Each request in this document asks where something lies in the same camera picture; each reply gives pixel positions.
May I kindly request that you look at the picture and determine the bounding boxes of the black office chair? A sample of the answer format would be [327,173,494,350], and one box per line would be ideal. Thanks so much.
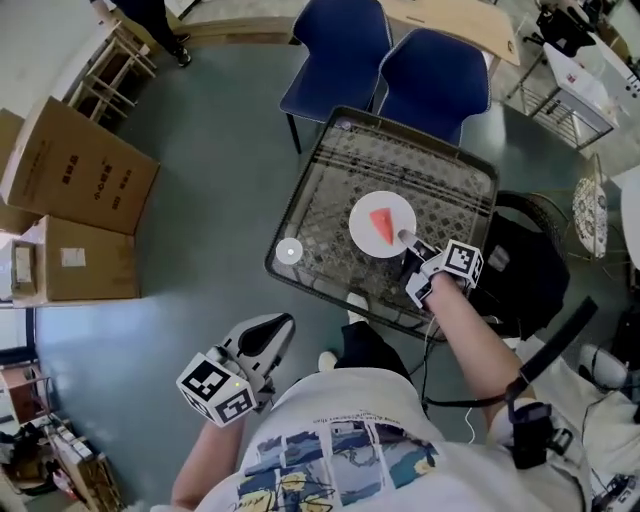
[522,0,599,57]

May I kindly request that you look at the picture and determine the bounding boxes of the large brown cardboard box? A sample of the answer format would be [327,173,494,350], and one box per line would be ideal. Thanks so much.
[0,95,161,237]

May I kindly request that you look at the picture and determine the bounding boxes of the black cloth bag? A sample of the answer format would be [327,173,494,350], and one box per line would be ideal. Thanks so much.
[467,210,571,342]

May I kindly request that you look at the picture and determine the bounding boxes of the black shoulder strap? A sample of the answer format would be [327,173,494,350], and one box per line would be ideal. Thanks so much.
[517,295,600,387]

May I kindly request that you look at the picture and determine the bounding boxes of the person's right forearm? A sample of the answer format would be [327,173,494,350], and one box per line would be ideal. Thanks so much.
[428,273,524,426]

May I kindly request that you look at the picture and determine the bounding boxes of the white work table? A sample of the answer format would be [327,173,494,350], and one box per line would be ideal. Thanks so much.
[542,29,640,131]

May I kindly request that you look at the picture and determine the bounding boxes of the white printed t-shirt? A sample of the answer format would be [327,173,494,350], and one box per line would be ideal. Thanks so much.
[192,357,640,512]

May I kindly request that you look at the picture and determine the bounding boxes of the light wooden table top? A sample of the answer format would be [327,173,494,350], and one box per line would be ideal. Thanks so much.
[379,0,522,68]

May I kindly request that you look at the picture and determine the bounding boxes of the person's left forearm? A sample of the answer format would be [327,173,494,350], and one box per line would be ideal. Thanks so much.
[171,413,251,512]

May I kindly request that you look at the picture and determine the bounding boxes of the metal wire rack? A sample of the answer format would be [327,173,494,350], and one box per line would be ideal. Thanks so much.
[503,74,615,151]

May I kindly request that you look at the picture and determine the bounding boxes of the black cable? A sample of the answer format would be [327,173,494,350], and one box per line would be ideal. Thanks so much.
[407,319,509,409]

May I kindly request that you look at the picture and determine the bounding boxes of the labelled brown cardboard box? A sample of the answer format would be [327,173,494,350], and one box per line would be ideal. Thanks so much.
[10,214,142,304]

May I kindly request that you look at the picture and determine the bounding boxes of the white round plate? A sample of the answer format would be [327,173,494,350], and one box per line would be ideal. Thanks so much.
[348,190,418,259]

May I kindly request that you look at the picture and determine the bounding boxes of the person's black trousers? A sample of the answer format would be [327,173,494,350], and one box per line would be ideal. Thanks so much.
[333,320,416,386]

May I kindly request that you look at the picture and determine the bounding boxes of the light wooden stool frame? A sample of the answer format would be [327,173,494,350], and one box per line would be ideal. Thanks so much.
[67,22,159,126]

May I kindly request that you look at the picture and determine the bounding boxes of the cluttered wooden shelf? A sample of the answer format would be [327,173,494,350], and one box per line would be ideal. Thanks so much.
[42,419,124,512]

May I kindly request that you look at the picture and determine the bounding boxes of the small white round disc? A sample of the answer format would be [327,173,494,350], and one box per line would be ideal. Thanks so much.
[275,238,303,264]

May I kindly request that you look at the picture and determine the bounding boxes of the blue padded chair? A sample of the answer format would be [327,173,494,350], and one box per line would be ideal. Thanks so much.
[374,27,492,149]
[278,0,393,155]

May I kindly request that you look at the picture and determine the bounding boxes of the black wicker chair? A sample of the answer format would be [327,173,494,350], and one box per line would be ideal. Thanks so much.
[492,190,571,281]

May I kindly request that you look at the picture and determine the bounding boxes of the patterned round cushion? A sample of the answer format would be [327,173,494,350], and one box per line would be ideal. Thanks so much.
[571,175,610,260]

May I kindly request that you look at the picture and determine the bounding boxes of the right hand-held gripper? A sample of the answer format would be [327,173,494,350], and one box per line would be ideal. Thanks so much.
[396,229,486,309]

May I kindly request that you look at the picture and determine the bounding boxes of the red-brown storage box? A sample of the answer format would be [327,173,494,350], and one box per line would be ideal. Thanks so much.
[0,367,54,426]

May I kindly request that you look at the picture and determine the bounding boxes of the glass top wicker table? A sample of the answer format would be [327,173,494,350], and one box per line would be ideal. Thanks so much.
[263,104,501,343]

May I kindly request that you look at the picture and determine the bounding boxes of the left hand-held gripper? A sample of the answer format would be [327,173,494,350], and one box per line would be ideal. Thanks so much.
[175,312,297,429]

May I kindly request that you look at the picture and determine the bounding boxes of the black belt-worn device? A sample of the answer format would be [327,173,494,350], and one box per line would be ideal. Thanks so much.
[505,384,574,471]

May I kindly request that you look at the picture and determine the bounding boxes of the thin white cable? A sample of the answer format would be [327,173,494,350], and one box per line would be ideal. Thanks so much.
[422,319,476,446]

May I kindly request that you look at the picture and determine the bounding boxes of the red watermelon slice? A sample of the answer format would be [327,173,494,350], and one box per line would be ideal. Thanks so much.
[368,207,397,246]

